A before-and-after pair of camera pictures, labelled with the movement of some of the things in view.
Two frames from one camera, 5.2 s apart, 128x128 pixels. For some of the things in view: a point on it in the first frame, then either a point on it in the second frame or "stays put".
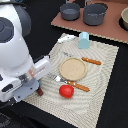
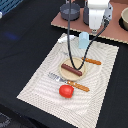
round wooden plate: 73,69 stays put
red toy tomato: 66,91 stays put
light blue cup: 83,40 stays put
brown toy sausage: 40,92 → 73,70
